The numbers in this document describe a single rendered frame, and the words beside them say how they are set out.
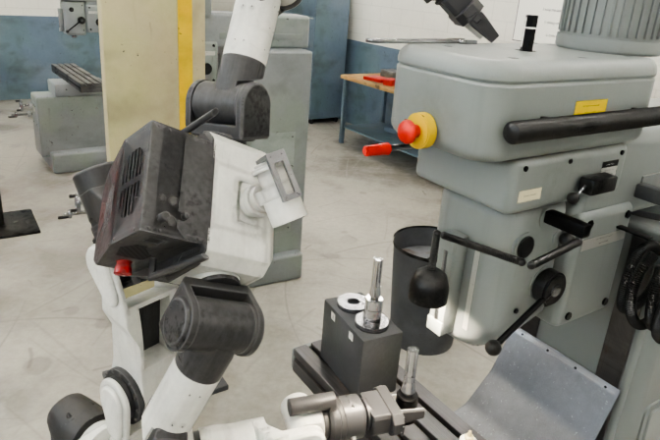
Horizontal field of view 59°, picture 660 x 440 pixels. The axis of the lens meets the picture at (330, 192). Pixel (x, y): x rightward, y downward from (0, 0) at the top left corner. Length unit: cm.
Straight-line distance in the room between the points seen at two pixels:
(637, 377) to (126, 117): 202
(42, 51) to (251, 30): 874
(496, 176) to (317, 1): 736
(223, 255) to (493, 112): 50
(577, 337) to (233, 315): 94
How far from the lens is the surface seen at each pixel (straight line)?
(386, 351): 156
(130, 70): 254
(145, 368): 147
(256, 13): 121
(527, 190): 104
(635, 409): 166
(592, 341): 162
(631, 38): 125
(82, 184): 141
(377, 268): 148
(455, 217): 115
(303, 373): 177
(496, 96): 92
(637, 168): 134
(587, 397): 165
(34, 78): 991
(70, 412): 197
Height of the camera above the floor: 198
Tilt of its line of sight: 20 degrees down
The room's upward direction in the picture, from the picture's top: 4 degrees clockwise
